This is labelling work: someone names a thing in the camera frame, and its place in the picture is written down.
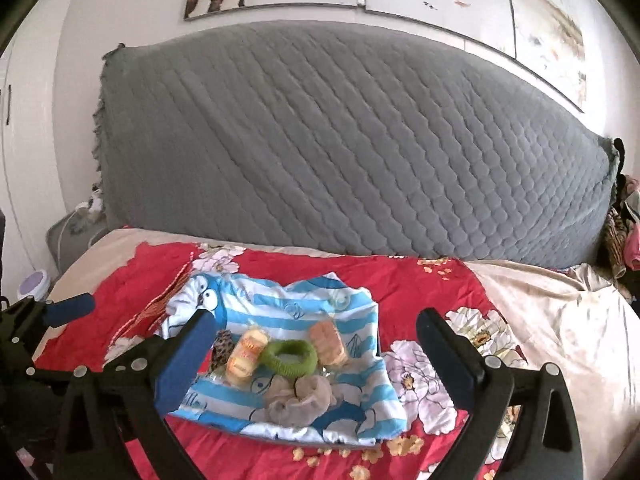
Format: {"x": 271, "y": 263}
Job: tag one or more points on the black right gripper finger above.
{"x": 545, "y": 442}
{"x": 129, "y": 400}

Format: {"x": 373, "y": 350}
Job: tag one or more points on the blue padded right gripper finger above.
{"x": 60, "y": 313}

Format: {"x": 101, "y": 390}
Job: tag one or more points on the leopard print scrunchie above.
{"x": 221, "y": 350}

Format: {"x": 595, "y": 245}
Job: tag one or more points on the green hair scrunchie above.
{"x": 290, "y": 358}

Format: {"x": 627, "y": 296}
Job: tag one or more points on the beige hair scrunchie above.
{"x": 299, "y": 402}

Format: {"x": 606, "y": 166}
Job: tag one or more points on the purple white round lamp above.
{"x": 36, "y": 285}

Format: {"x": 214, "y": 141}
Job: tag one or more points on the red floral bed sheet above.
{"x": 392, "y": 419}

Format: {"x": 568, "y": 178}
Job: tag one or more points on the white charger plug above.
{"x": 93, "y": 208}

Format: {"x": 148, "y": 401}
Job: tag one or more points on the blue striped cartoon cloth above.
{"x": 366, "y": 408}

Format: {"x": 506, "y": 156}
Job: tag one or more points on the pile of colourful clothes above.
{"x": 621, "y": 238}

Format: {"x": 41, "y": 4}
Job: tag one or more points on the grey quilted headboard cover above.
{"x": 347, "y": 138}

